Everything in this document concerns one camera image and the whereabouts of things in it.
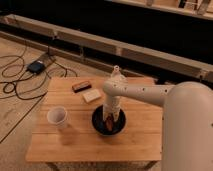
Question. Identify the white ceramic cup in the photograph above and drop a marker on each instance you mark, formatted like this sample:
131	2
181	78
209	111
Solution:
58	117

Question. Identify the wooden table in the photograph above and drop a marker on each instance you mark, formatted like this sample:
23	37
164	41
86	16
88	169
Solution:
139	140

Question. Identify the long wooden beam frame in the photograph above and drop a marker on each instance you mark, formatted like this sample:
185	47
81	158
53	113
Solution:
144	55

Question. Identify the blue black power box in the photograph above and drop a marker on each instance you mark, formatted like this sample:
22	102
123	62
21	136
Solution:
36	67

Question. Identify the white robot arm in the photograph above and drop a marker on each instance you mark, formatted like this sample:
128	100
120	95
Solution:
187	126

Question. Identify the red orange pepper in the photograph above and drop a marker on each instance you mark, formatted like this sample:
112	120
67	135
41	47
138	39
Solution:
109	123

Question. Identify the brown black block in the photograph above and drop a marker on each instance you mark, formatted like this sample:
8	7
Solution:
81	86

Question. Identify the black bowl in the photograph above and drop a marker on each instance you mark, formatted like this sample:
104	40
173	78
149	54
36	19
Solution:
99	124

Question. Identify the clear plastic bottle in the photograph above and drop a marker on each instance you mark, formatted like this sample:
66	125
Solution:
116	72

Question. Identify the cream white sponge block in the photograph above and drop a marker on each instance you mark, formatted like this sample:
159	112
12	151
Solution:
91	95

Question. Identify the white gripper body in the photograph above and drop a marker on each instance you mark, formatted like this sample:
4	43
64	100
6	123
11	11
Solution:
111	107

